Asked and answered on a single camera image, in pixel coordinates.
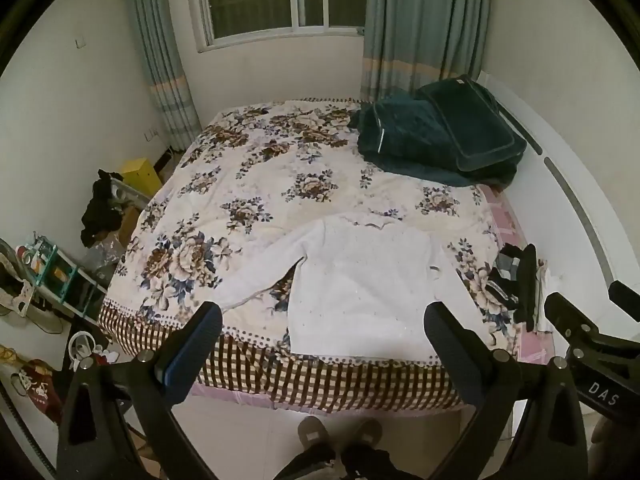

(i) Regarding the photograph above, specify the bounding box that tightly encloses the dark green folded blanket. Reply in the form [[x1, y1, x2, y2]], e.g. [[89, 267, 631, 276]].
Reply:
[[348, 94, 516, 188]]

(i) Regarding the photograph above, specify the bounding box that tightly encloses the floral bed blanket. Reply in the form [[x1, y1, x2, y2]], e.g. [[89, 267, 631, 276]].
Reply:
[[98, 100, 520, 413]]

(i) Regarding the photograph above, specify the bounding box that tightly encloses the teal curtain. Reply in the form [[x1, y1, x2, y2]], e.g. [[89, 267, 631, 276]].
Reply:
[[360, 0, 491, 101], [126, 0, 201, 152]]

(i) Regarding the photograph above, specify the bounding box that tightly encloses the yellow box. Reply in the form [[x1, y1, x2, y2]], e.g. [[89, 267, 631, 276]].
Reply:
[[118, 158, 163, 197]]

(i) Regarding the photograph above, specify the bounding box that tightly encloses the black garment on rack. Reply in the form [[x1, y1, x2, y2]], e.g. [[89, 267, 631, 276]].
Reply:
[[80, 169, 122, 248]]

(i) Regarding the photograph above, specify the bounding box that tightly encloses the left dark slipper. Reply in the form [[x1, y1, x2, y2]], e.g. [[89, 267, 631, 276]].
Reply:
[[297, 416, 336, 465]]

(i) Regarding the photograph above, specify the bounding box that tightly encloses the pile of dark small clothes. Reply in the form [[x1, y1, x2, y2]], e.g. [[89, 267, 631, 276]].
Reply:
[[486, 244, 552, 333]]

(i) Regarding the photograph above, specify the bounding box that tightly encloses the left teal curtain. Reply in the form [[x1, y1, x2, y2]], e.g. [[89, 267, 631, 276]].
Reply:
[[126, 0, 201, 152]]

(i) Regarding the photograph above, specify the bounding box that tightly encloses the teal shoe rack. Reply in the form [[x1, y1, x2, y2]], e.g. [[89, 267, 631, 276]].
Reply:
[[16, 235, 106, 325]]

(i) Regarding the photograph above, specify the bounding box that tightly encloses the white curved headboard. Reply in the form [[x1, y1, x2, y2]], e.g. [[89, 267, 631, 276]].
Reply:
[[480, 72, 639, 322]]

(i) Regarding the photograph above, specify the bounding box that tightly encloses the white knitted sweater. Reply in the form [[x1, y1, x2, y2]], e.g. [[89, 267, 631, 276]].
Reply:
[[214, 214, 489, 362]]

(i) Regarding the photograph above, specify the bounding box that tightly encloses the white sneaker on rack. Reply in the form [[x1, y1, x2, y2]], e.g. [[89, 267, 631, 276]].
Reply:
[[1, 240, 63, 335]]

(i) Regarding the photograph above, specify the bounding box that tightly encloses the dark green pillow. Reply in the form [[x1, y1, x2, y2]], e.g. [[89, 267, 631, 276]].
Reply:
[[414, 75, 526, 174]]

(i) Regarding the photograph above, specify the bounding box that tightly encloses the right teal curtain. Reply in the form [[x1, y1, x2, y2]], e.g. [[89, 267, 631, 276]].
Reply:
[[360, 0, 491, 101]]

